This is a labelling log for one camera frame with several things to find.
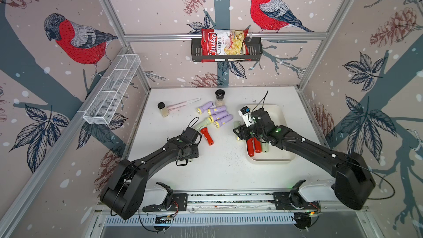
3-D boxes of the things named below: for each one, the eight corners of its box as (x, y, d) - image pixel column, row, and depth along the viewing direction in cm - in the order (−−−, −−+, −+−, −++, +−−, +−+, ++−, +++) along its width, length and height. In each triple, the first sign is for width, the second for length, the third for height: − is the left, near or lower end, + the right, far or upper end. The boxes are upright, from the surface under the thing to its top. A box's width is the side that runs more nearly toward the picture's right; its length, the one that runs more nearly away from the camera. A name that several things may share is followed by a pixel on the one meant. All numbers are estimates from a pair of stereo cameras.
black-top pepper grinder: (215, 106, 111) (215, 96, 102) (215, 100, 115) (215, 89, 106) (224, 106, 111) (225, 96, 102) (224, 100, 115) (224, 89, 106)
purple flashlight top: (199, 115, 108) (199, 112, 105) (196, 112, 110) (196, 109, 107) (214, 106, 113) (214, 103, 110) (210, 103, 114) (210, 100, 112)
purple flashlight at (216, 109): (209, 116, 105) (209, 114, 103) (207, 111, 108) (206, 109, 106) (226, 110, 108) (226, 108, 106) (223, 105, 111) (223, 103, 109)
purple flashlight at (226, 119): (216, 128, 100) (216, 126, 98) (213, 124, 102) (213, 122, 100) (233, 118, 105) (233, 116, 103) (229, 114, 107) (229, 112, 105)
